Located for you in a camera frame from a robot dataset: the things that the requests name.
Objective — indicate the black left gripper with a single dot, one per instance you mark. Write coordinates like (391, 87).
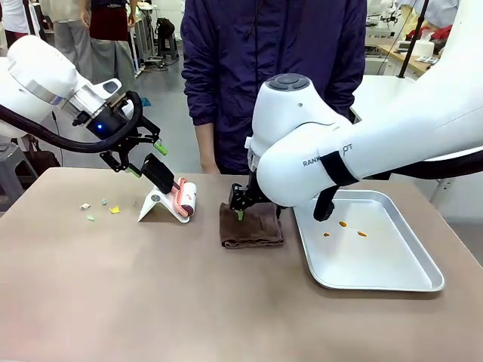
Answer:
(109, 122)

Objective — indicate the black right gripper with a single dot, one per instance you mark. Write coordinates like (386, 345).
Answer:
(254, 192)

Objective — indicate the brown towel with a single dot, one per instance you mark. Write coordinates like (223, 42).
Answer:
(253, 230)

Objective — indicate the person's right forearm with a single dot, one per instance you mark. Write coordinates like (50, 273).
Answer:
(205, 143)

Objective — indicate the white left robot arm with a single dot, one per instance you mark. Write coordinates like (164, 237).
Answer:
(34, 75)

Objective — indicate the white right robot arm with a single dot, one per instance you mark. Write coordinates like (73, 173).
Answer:
(377, 124)

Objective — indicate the person's right hand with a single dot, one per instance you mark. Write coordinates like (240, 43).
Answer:
(210, 166)

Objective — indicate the white lint roller stand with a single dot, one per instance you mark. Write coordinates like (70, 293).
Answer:
(152, 205)

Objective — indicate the yellow paper scrap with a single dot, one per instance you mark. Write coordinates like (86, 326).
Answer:
(115, 209)

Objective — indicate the white paper scrap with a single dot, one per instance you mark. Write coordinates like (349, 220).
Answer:
(85, 206)

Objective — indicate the brown bag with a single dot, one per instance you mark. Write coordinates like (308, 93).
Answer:
(41, 160)

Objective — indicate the bystander with dark red apron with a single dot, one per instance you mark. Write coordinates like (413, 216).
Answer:
(109, 56)

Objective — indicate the grey plastic stool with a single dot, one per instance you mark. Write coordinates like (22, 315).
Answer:
(11, 166)

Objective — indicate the bystander in beige clothes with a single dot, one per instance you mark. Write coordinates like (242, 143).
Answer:
(71, 37)

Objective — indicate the silver metal tray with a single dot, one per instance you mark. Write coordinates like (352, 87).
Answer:
(370, 260)

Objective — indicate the person in purple jacket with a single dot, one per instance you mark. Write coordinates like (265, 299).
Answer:
(271, 45)

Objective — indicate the white table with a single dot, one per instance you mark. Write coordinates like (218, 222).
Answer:
(377, 90)

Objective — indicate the bystander in white shirt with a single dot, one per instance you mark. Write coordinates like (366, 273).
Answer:
(15, 15)

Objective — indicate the wooden workbench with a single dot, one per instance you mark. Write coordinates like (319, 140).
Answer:
(411, 60)

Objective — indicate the black pole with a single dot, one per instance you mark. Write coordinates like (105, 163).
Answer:
(413, 37)

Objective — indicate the white right wrist mount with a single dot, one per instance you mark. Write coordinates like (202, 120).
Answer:
(252, 151)

